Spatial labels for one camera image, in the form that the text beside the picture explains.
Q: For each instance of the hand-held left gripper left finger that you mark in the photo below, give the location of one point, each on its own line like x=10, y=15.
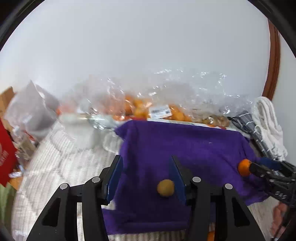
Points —
x=114, y=180

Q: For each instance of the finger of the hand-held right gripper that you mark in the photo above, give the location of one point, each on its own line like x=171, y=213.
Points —
x=271, y=163
x=275, y=183

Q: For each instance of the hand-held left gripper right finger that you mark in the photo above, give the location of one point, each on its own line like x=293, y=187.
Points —
x=178, y=180

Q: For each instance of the yellow-green round fruit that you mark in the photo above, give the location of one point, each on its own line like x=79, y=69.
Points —
x=165, y=188

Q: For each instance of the orange mandarin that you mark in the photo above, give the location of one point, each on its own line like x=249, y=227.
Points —
x=244, y=168

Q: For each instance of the person's right hand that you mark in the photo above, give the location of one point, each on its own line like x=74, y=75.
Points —
x=279, y=217

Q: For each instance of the purple towel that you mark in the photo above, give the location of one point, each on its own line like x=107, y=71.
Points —
x=185, y=143

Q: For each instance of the white towel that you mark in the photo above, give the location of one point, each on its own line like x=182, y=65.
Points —
x=268, y=125

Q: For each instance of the grey plaid cloth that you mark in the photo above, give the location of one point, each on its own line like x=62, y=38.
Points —
x=245, y=122

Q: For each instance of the striped white bedspread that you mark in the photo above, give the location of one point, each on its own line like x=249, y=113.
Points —
x=69, y=162

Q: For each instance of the clear bag of brown fruit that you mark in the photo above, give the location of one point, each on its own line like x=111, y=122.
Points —
x=215, y=120

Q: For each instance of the clear bag of mandarins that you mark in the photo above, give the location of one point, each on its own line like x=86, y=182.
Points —
x=138, y=109

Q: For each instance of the clear plastic packet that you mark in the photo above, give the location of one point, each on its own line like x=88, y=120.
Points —
x=25, y=146

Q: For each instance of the white plastic bag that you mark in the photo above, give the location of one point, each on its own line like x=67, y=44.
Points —
x=32, y=109

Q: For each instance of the green cloth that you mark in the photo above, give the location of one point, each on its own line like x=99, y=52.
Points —
x=5, y=204

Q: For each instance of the red box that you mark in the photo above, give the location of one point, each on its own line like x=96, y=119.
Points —
x=5, y=153

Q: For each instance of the cardboard box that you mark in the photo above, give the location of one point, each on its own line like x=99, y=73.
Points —
x=5, y=97

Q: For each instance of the brown wooden door frame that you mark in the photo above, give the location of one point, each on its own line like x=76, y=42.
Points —
x=274, y=62

